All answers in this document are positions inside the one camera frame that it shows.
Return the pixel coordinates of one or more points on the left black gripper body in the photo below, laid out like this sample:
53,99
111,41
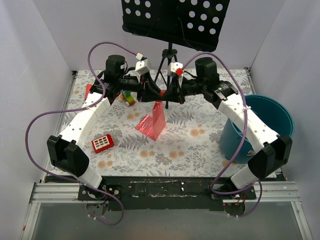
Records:
143,88

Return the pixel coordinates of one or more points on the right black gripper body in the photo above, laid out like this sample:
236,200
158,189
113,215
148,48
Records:
180,89

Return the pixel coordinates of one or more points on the red plastic trash bag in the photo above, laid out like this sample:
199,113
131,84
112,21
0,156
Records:
153,125

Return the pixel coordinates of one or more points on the red trash bag roll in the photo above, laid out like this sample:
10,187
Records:
87,90

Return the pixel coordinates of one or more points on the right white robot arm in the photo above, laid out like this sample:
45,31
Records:
272,150

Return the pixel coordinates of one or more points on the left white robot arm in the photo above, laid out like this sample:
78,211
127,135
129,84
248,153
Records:
65,150

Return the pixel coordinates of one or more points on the teal plastic trash bin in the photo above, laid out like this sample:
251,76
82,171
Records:
266,119

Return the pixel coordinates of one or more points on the colourful toy brick car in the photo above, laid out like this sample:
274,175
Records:
128,98

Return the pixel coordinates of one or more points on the floral patterned table mat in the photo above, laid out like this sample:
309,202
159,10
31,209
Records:
188,146

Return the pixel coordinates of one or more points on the black perforated music stand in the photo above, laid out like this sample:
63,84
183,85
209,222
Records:
194,24

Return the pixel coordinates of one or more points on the red white grid box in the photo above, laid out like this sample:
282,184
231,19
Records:
102,143

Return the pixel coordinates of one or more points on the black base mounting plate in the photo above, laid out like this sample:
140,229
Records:
158,193

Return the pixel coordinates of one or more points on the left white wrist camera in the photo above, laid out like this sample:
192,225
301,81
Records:
142,65

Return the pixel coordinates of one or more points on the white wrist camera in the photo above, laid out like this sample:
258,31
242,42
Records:
175,69
142,65

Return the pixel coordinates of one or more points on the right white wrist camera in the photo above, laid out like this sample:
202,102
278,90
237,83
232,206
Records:
175,69

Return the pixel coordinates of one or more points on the aluminium frame rail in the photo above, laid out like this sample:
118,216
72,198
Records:
272,191

